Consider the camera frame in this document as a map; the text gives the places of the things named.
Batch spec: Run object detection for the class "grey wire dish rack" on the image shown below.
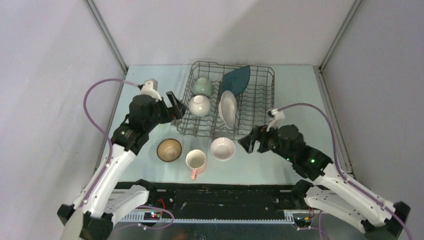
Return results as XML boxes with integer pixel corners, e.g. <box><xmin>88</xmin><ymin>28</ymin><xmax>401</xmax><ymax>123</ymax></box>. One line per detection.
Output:
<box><xmin>172</xmin><ymin>60</ymin><xmax>275</xmax><ymax>140</ymax></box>

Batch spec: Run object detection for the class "white ceramic bowl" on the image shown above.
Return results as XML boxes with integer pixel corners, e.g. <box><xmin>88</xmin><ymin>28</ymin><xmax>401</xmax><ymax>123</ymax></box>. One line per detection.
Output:
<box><xmin>188</xmin><ymin>95</ymin><xmax>211</xmax><ymax>117</ymax></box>

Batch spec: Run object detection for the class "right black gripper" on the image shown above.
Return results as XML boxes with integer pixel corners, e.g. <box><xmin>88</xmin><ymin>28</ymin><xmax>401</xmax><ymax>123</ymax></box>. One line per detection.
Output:
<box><xmin>237</xmin><ymin>121</ymin><xmax>293</xmax><ymax>162</ymax></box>

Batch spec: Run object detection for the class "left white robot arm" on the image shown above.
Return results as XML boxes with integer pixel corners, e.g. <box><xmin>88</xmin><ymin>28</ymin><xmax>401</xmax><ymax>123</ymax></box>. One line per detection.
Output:
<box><xmin>57</xmin><ymin>91</ymin><xmax>187</xmax><ymax>240</ymax></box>

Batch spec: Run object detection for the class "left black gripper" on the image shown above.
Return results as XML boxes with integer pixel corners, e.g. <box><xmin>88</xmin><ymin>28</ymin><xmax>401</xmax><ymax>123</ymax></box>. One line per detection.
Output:
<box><xmin>144</xmin><ymin>91</ymin><xmax>187</xmax><ymax>132</ymax></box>

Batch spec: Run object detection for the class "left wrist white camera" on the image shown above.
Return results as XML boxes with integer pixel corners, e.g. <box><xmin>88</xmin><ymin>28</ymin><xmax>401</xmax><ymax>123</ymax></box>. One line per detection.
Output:
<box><xmin>139</xmin><ymin>78</ymin><xmax>162</xmax><ymax>102</ymax></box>

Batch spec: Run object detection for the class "controller board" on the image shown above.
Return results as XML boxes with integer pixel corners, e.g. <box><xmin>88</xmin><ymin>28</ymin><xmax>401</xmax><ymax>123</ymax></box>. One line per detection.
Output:
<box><xmin>143</xmin><ymin>211</ymin><xmax>162</xmax><ymax>221</ymax></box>
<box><xmin>293</xmin><ymin>216</ymin><xmax>313</xmax><ymax>229</ymax></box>

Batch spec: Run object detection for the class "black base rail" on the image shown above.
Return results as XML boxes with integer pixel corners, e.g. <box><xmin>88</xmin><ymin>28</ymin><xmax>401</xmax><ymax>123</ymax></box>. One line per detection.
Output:
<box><xmin>138</xmin><ymin>180</ymin><xmax>313</xmax><ymax>221</ymax></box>

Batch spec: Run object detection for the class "left controller board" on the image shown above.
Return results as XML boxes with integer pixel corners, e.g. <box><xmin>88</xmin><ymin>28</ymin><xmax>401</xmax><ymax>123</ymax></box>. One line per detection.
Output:
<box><xmin>143</xmin><ymin>211</ymin><xmax>162</xmax><ymax>221</ymax></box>

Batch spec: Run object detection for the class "pink white bowl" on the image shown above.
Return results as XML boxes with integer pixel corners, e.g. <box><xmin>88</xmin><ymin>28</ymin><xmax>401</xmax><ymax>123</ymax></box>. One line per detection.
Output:
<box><xmin>210</xmin><ymin>137</ymin><xmax>236</xmax><ymax>161</ymax></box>

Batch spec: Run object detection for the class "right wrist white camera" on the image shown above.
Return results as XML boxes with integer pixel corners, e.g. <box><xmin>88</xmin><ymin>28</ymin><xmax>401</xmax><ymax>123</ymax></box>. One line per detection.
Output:
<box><xmin>266</xmin><ymin>108</ymin><xmax>286</xmax><ymax>132</ymax></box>

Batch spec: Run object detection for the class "teal square plate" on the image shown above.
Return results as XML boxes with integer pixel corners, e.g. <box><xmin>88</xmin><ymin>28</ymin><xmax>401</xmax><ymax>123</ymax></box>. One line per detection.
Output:
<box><xmin>220</xmin><ymin>65</ymin><xmax>251</xmax><ymax>96</ymax></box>

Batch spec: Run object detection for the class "wrist white camera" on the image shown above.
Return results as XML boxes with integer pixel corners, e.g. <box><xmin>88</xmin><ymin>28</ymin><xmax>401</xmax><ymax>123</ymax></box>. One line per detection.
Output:
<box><xmin>266</xmin><ymin>108</ymin><xmax>286</xmax><ymax>132</ymax></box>
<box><xmin>139</xmin><ymin>78</ymin><xmax>162</xmax><ymax>102</ymax></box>

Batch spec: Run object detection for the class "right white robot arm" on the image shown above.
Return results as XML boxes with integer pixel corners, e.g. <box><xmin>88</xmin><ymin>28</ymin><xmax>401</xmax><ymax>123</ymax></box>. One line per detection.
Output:
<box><xmin>238</xmin><ymin>125</ymin><xmax>411</xmax><ymax>240</ymax></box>

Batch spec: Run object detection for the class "white scalloped plate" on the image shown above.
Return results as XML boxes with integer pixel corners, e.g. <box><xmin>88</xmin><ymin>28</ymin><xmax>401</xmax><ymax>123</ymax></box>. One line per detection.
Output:
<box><xmin>218</xmin><ymin>90</ymin><xmax>237</xmax><ymax>130</ymax></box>

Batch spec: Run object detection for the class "pink mug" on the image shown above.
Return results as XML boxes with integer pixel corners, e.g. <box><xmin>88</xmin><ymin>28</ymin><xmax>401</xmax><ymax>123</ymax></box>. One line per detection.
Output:
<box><xmin>185</xmin><ymin>149</ymin><xmax>207</xmax><ymax>181</ymax></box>

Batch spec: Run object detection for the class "brown rimmed tan bowl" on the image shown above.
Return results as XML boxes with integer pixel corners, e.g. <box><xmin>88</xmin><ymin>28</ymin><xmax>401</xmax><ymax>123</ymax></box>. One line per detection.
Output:
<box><xmin>156</xmin><ymin>138</ymin><xmax>183</xmax><ymax>163</ymax></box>

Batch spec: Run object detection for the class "right controller board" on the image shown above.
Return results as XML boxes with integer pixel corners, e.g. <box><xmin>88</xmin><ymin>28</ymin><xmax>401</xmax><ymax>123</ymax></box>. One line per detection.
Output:
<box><xmin>293</xmin><ymin>216</ymin><xmax>313</xmax><ymax>229</ymax></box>

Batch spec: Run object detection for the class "pale green ceramic bowl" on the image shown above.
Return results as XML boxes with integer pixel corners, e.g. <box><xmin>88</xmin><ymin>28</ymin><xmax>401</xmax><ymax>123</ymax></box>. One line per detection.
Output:
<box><xmin>191</xmin><ymin>77</ymin><xmax>214</xmax><ymax>97</ymax></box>

